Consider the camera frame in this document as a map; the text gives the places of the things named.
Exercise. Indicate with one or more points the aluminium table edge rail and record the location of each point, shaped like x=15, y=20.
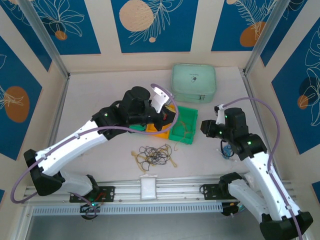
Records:
x=58, y=112
x=250, y=92

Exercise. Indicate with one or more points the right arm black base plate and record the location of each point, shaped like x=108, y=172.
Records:
x=210, y=192

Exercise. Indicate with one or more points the blue stethoscope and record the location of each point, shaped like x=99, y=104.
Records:
x=228, y=152

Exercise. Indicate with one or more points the green plastic bin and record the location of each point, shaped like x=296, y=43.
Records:
x=137, y=128
x=186, y=113

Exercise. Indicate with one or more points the white foam pad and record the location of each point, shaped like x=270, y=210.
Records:
x=148, y=187

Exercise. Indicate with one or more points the aluminium frame post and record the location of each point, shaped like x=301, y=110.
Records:
x=45, y=40
x=262, y=32

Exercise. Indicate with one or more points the clear plastic bag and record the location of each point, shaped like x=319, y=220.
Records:
x=250, y=178

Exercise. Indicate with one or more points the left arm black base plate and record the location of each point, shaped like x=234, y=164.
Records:
x=107, y=193

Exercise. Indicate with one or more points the mint green zip pouch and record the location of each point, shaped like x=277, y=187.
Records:
x=192, y=80

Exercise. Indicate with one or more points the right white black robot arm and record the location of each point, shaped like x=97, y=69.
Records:
x=262, y=175

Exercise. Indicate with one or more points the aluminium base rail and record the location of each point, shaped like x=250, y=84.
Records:
x=180, y=186

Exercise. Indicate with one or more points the pile of rubber bands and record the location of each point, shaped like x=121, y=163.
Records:
x=140, y=162

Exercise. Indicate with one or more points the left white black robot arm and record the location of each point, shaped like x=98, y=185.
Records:
x=75, y=142

